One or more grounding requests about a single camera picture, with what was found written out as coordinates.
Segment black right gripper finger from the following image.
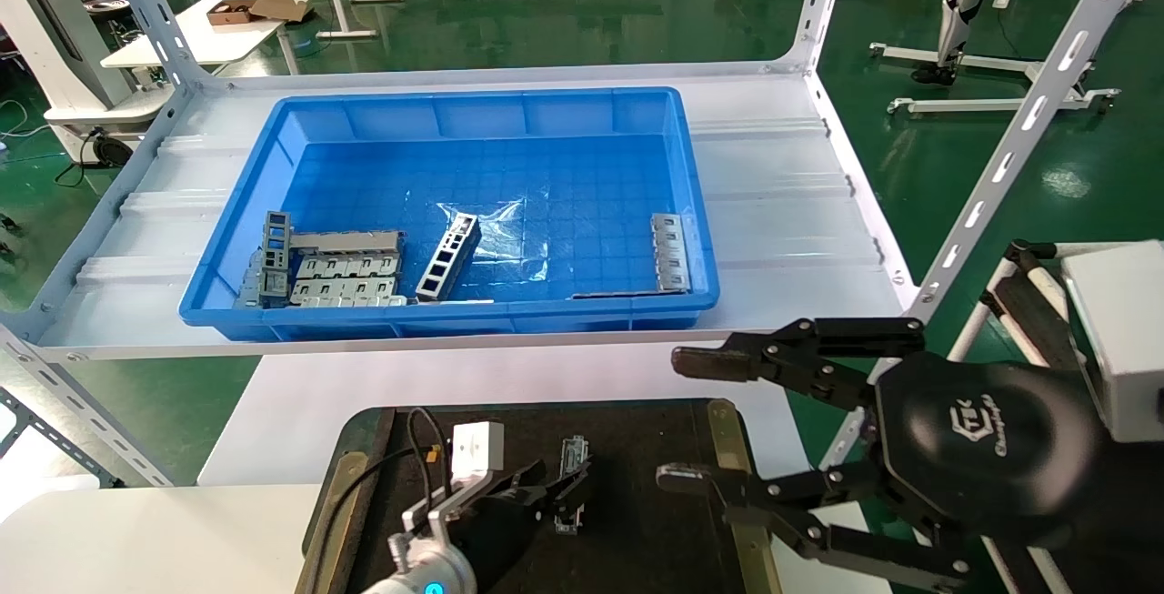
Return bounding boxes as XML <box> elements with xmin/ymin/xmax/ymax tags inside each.
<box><xmin>656</xmin><ymin>460</ymin><xmax>971</xmax><ymax>591</ymax></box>
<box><xmin>670</xmin><ymin>316</ymin><xmax>928</xmax><ymax>413</ymax></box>

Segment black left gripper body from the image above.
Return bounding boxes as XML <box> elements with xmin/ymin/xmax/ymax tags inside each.
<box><xmin>451</xmin><ymin>492</ymin><xmax>553</xmax><ymax>594</ymax></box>

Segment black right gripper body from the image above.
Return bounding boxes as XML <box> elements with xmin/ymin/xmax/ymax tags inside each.
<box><xmin>871</xmin><ymin>351</ymin><xmax>1106</xmax><ymax>549</ymax></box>

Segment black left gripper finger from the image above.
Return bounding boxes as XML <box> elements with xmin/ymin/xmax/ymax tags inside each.
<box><xmin>507</xmin><ymin>458</ymin><xmax>551</xmax><ymax>501</ymax></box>
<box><xmin>544</xmin><ymin>465</ymin><xmax>594</xmax><ymax>529</ymax></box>

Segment long grey metal housing part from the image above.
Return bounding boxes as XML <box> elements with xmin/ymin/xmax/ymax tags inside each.
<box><xmin>556</xmin><ymin>434</ymin><xmax>591</xmax><ymax>537</ymax></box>

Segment grey ladder-shaped metal part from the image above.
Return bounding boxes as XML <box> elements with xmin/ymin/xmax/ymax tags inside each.
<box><xmin>416</xmin><ymin>214</ymin><xmax>483</xmax><ymax>304</ymax></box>

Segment grey windowed metal cage part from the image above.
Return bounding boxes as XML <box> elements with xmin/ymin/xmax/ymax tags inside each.
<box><xmin>256</xmin><ymin>210</ymin><xmax>295</xmax><ymax>308</ymax></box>

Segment black tray with brass rails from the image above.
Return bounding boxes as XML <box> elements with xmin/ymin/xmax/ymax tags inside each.
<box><xmin>293</xmin><ymin>398</ymin><xmax>776</xmax><ymax>594</ymax></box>

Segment clear plastic bag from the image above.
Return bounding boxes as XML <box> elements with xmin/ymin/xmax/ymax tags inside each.
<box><xmin>436</xmin><ymin>199</ymin><xmax>552</xmax><ymax>283</ymax></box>

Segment silver slotted metal plate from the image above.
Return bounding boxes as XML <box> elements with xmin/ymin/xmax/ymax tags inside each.
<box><xmin>289</xmin><ymin>277</ymin><xmax>409</xmax><ymax>309</ymax></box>
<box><xmin>293</xmin><ymin>253</ymin><xmax>403</xmax><ymax>280</ymax></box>

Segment blue plastic bin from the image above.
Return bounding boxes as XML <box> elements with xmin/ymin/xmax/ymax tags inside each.
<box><xmin>179</xmin><ymin>87</ymin><xmax>722</xmax><ymax>342</ymax></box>

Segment white wheeled stand base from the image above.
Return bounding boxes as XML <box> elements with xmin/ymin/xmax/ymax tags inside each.
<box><xmin>868</xmin><ymin>40</ymin><xmax>1122</xmax><ymax>118</ymax></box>

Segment white perforated shelving rack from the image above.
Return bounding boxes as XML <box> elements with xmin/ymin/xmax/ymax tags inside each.
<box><xmin>0</xmin><ymin>0</ymin><xmax>1164</xmax><ymax>490</ymax></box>

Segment open cardboard box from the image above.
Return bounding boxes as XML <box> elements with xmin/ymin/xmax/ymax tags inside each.
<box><xmin>206</xmin><ymin>0</ymin><xmax>313</xmax><ymax>27</ymax></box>

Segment white table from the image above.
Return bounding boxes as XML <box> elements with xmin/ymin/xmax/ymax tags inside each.
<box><xmin>100</xmin><ymin>0</ymin><xmax>326</xmax><ymax>76</ymax></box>

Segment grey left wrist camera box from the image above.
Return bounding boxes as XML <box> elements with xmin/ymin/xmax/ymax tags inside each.
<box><xmin>402</xmin><ymin>420</ymin><xmax>507</xmax><ymax>569</ymax></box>

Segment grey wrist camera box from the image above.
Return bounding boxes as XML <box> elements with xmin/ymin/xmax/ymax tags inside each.
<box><xmin>402</xmin><ymin>420</ymin><xmax>507</xmax><ymax>569</ymax></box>
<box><xmin>1061</xmin><ymin>240</ymin><xmax>1164</xmax><ymax>445</ymax></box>

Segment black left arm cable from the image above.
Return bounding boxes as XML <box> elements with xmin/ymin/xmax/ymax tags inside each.
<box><xmin>316</xmin><ymin>407</ymin><xmax>453</xmax><ymax>594</ymax></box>

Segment white tube frame black pads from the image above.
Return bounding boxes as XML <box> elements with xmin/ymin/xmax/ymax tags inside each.
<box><xmin>980</xmin><ymin>238</ymin><xmax>1088</xmax><ymax>372</ymax></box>

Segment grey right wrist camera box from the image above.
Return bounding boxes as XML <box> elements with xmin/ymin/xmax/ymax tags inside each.
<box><xmin>1061</xmin><ymin>240</ymin><xmax>1164</xmax><ymax>445</ymax></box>

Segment silver slotted metal bracket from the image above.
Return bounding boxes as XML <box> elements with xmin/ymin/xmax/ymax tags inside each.
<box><xmin>650</xmin><ymin>212</ymin><xmax>693</xmax><ymax>294</ymax></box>

